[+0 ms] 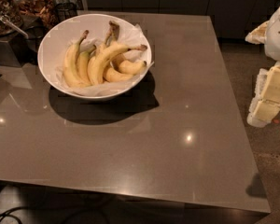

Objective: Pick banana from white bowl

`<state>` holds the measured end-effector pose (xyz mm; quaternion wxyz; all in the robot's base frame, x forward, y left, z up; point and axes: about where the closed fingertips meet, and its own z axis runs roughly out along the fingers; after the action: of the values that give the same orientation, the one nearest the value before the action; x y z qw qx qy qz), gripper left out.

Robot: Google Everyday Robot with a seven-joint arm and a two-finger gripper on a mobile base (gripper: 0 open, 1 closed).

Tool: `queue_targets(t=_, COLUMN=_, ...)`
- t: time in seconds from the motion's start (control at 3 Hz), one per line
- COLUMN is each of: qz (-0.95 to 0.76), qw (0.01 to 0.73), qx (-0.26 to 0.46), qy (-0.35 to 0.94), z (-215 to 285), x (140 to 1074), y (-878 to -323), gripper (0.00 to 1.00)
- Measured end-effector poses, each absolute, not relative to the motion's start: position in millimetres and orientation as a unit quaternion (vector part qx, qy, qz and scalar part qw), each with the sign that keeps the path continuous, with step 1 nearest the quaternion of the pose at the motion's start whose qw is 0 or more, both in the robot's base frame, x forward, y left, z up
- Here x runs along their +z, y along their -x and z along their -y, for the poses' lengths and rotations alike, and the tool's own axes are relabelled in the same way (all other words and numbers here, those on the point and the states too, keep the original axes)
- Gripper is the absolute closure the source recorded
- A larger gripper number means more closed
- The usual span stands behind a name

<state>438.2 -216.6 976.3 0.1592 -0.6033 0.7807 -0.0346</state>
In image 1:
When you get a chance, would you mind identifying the black wire basket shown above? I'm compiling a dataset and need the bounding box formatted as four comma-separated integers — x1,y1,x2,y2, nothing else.
55,2,77,22

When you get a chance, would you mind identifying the metal scoop handle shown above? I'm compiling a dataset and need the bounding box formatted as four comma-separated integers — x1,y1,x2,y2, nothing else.
0,15,29,39

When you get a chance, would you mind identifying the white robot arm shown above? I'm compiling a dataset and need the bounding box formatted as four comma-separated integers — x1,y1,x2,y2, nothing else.
245,7,280,128

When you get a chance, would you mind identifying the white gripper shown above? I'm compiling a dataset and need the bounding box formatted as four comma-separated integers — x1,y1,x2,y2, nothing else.
246,63,280,128

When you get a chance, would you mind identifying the leftmost yellow banana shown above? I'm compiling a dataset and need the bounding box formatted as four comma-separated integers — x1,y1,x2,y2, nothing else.
63,30,89,88

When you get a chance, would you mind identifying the dark metal tray stand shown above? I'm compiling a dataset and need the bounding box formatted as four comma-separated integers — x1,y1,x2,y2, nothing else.
0,25,47,67

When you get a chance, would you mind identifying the lower middle yellow banana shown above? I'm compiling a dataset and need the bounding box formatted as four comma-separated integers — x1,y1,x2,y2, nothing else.
104,66,133,82

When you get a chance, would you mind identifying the right short yellow banana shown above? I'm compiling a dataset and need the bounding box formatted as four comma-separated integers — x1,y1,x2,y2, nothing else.
112,54,147,75

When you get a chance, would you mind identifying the container of dried snacks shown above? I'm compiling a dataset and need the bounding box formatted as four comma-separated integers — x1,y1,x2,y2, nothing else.
16,0,58,29

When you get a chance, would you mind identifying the white bowl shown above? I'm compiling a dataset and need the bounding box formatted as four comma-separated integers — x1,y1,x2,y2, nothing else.
36,13,153,102

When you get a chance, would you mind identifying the large top yellow banana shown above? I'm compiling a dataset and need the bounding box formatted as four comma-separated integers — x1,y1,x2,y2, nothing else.
89,42,147,85

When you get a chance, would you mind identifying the black cable on floor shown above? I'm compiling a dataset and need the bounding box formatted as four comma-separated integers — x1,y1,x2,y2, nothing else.
0,204,35,224

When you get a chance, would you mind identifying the glass jar with granola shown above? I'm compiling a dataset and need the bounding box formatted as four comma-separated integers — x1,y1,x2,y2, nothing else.
0,0,24,37

